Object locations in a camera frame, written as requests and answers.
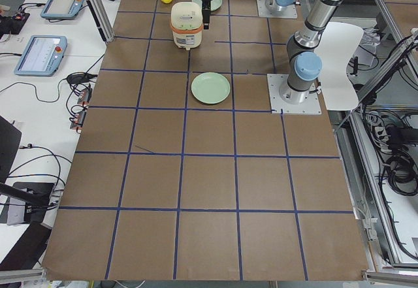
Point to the white rice cooker orange handle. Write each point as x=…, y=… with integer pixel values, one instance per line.
x=186, y=24

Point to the upper teach pendant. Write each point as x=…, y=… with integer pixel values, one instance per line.
x=61, y=9

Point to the near light green plate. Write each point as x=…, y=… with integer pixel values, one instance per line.
x=210, y=88

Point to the teach pendant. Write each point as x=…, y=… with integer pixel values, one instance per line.
x=61, y=9
x=42, y=56

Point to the brown paper table mat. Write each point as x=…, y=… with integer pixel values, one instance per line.
x=165, y=187

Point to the white chair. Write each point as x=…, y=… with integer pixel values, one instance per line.
x=336, y=47

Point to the aluminium frame post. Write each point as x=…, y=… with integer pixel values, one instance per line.
x=101, y=20

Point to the lower teach pendant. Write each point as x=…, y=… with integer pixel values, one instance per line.
x=42, y=56

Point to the light green plate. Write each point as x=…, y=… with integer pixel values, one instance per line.
x=214, y=5
x=210, y=88

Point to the far light green plate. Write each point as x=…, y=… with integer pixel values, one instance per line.
x=214, y=5

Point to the black monitor stand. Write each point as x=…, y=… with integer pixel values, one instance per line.
x=27, y=202

